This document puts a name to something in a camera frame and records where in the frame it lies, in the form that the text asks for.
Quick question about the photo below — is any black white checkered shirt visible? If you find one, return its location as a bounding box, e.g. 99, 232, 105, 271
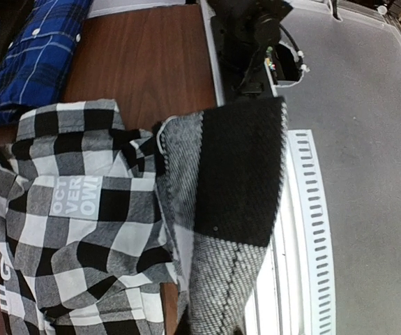
0, 97, 287, 334

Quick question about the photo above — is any right circuit board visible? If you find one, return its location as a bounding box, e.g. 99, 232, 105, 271
264, 46, 279, 85

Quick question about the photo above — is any folded blue plaid shirt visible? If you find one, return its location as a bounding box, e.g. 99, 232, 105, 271
0, 1, 92, 126

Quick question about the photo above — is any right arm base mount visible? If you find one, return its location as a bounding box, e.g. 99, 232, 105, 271
202, 1, 293, 105

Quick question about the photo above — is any front aluminium rail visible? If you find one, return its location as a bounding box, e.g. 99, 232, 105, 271
199, 0, 337, 335

